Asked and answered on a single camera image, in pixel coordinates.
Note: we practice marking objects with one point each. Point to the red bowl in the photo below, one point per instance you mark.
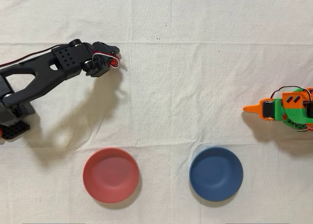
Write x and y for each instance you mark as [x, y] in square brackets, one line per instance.
[111, 175]

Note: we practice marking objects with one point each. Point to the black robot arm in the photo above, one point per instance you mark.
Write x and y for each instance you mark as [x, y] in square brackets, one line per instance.
[44, 72]

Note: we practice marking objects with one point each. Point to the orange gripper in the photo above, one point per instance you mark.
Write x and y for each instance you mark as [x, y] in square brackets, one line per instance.
[268, 109]

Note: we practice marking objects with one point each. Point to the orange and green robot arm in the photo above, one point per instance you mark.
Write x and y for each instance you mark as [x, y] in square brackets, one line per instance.
[296, 111]

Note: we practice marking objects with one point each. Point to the white tablecloth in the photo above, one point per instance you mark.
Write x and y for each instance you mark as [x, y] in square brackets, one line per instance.
[171, 99]

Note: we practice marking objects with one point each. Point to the red foil candy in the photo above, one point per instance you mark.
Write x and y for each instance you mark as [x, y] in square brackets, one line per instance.
[114, 62]

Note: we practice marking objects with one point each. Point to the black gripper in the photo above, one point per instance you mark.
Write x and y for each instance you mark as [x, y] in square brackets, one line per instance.
[105, 48]

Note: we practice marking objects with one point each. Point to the blue bowl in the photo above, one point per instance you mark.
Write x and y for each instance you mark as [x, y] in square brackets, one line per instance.
[216, 173]

